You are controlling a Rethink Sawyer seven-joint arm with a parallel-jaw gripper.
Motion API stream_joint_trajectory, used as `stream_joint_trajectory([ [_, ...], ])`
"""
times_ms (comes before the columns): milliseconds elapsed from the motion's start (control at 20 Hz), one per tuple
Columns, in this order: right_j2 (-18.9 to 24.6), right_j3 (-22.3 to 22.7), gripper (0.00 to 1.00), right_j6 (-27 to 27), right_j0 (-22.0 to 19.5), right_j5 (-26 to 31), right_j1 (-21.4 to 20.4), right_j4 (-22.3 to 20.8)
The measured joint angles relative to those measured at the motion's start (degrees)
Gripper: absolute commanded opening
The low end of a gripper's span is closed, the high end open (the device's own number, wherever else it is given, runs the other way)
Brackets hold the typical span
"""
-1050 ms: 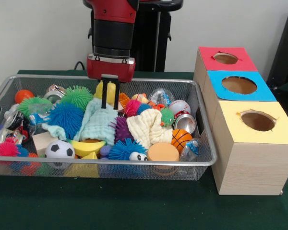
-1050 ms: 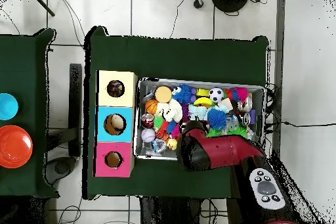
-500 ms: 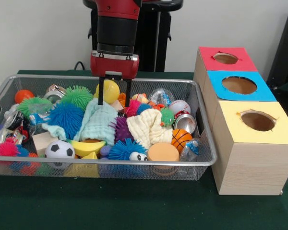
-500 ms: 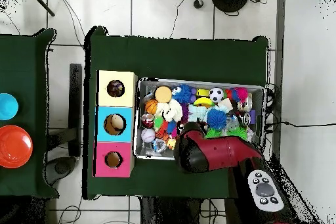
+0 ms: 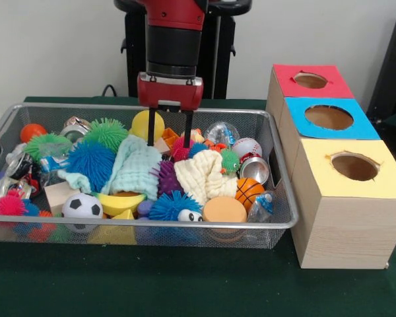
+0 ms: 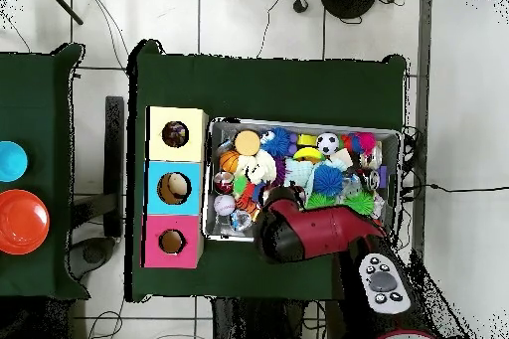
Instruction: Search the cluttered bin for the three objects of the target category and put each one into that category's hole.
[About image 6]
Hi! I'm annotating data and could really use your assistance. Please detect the colourful polka dot cloth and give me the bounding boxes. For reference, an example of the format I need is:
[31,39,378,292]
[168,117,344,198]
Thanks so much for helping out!
[161,120,190,148]

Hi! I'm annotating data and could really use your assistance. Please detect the wooden box with three holes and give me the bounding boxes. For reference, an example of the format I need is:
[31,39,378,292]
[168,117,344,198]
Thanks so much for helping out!
[140,105,211,268]

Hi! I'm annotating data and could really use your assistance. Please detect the cream waffle cloth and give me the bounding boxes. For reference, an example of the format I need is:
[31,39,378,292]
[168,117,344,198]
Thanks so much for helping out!
[236,150,278,188]

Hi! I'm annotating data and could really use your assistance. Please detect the toy basketball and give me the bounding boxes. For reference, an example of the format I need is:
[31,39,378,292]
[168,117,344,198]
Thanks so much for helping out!
[219,149,241,174]

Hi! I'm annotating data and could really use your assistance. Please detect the orange foam disc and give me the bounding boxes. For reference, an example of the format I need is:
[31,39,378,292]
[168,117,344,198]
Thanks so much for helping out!
[233,129,261,157]

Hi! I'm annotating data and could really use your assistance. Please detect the mint green cloth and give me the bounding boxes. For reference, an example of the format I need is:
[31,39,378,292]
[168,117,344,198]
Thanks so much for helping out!
[283,157,319,190]

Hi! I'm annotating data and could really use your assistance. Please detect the toy baseball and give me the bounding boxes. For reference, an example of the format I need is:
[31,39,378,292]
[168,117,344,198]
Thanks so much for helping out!
[213,194,237,217]

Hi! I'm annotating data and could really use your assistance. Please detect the blue spiky ball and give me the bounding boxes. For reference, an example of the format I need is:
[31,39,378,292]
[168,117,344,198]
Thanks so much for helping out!
[312,163,345,198]

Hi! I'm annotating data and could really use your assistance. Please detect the toy soccer ball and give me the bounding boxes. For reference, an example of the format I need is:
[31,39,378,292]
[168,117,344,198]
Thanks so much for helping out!
[316,131,340,156]

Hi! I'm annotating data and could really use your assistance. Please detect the dark green table cloth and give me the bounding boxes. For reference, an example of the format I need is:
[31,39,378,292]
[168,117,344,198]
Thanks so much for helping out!
[0,42,90,300]
[125,39,408,308]

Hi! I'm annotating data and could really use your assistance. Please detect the black floor stand foot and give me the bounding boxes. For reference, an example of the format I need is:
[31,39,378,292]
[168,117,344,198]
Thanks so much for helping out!
[71,95,125,239]

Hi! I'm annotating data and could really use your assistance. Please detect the grey round floor base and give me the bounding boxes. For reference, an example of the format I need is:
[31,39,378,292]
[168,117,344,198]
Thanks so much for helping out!
[65,236,117,281]

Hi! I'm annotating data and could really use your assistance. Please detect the black round stand base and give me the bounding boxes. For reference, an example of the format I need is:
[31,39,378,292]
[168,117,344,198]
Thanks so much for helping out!
[318,0,379,21]

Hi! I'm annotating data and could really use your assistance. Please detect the orange bowl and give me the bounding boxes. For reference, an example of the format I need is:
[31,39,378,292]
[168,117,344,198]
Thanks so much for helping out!
[0,189,51,255]

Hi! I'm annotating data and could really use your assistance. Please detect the blue bowl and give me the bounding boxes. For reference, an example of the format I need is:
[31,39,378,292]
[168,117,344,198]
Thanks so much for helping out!
[0,140,29,184]

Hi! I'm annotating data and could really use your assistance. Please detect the black tripod leg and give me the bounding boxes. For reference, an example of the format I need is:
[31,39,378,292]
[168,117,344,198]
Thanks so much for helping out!
[41,0,85,26]

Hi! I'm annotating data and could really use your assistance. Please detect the wire mesh bin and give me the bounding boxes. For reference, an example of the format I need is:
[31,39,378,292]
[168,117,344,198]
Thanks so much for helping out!
[201,117,403,252]

